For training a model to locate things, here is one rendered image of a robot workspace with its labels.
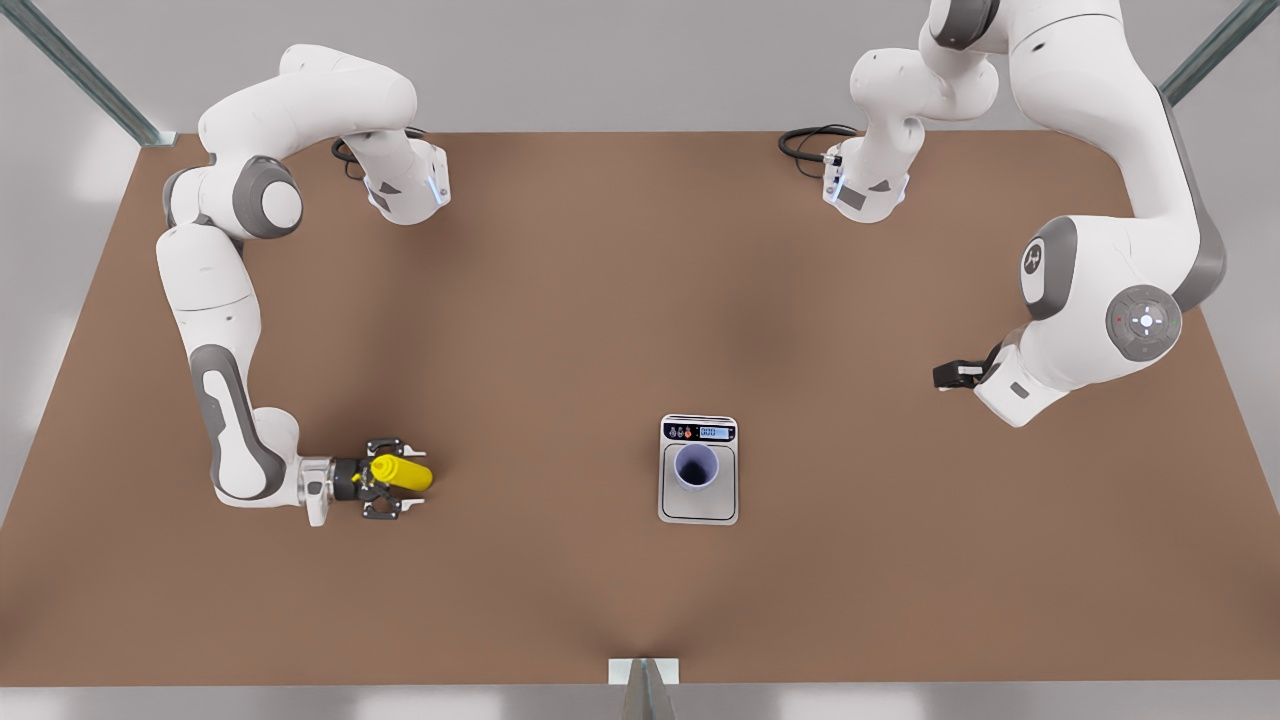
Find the black cable loop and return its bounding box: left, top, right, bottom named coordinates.
left=331, top=127, right=428, bottom=183
left=777, top=124, right=863, bottom=181

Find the yellow sauce bottle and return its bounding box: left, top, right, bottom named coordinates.
left=368, top=454, right=435, bottom=495

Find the pale lilac cup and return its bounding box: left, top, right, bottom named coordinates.
left=673, top=443, right=722, bottom=490

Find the silver frame post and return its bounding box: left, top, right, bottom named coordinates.
left=1160, top=0, right=1280, bottom=107
left=608, top=657, right=682, bottom=720
left=0, top=0, right=178, bottom=149

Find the grey digital kitchen scale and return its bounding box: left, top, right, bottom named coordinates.
left=657, top=414, right=740, bottom=527

